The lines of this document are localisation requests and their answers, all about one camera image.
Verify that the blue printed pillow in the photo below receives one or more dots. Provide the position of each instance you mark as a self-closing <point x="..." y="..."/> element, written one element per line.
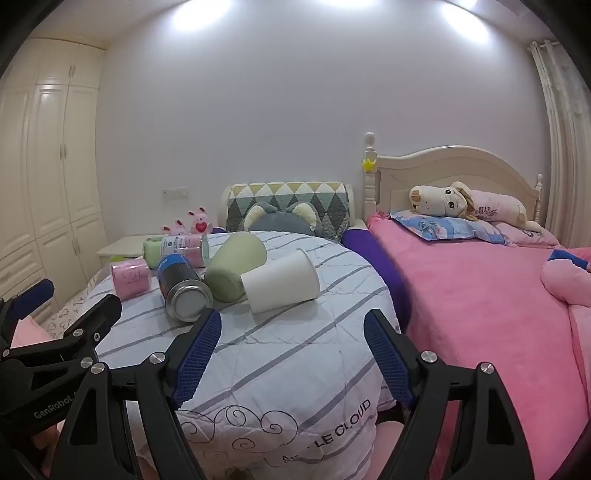
<point x="443" y="228"/>

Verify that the heart print sheet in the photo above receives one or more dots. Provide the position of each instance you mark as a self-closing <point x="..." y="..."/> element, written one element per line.
<point x="64" y="318"/>

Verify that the dark blue spray can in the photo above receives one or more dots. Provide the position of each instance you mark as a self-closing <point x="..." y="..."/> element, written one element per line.
<point x="181" y="288"/>

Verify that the cream dog plush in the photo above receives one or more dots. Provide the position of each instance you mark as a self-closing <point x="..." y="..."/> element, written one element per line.
<point x="438" y="198"/>

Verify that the cream curtain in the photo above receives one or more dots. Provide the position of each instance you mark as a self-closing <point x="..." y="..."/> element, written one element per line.
<point x="565" y="152"/>

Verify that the white wall socket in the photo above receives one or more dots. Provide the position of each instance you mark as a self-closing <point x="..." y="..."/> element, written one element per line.
<point x="175" y="192"/>

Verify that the pink blanket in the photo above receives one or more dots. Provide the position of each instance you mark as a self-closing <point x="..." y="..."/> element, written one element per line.
<point x="475" y="323"/>

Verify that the plush dog toy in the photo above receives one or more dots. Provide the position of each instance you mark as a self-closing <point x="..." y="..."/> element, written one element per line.
<point x="503" y="210"/>

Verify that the purple cloth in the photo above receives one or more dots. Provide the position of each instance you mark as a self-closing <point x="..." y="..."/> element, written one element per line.
<point x="378" y="263"/>

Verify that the pink bunny toy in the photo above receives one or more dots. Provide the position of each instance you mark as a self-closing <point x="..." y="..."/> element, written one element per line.
<point x="178" y="227"/>
<point x="200" y="222"/>

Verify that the diamond pattern cushion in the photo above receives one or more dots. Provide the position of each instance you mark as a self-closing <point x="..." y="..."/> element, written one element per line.
<point x="295" y="196"/>

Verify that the pink tissue roll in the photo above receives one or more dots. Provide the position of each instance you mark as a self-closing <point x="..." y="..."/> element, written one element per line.
<point x="130" y="277"/>

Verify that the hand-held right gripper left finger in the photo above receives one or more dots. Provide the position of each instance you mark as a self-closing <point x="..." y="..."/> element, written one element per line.
<point x="197" y="357"/>

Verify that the white cup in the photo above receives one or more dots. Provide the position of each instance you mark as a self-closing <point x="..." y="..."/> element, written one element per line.
<point x="281" y="285"/>

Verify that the light green cup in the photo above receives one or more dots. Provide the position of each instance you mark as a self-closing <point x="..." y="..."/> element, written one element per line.
<point x="228" y="272"/>

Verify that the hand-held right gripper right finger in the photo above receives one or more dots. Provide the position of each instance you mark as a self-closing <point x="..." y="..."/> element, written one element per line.
<point x="388" y="360"/>

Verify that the yellow star ornament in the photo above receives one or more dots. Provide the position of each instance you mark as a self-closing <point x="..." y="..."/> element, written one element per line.
<point x="368" y="164"/>

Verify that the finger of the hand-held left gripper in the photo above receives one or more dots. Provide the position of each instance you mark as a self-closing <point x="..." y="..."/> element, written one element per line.
<point x="87" y="321"/>
<point x="34" y="294"/>

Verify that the green and pink labelled bottle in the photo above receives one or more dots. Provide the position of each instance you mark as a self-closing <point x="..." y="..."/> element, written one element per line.
<point x="178" y="247"/>

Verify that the pink plush toy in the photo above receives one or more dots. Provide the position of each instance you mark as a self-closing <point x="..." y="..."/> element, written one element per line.
<point x="565" y="281"/>

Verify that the grey cat plush pillow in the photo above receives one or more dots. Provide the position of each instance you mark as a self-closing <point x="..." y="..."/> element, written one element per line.
<point x="277" y="224"/>

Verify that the white nightstand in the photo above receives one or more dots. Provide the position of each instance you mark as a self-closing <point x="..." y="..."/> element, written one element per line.
<point x="122" y="244"/>

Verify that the cream wooden bed headboard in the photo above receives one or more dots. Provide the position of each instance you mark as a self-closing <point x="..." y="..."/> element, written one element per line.
<point x="461" y="170"/>

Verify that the cream wardrobe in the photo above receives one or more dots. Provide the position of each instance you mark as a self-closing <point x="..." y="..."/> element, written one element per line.
<point x="46" y="175"/>

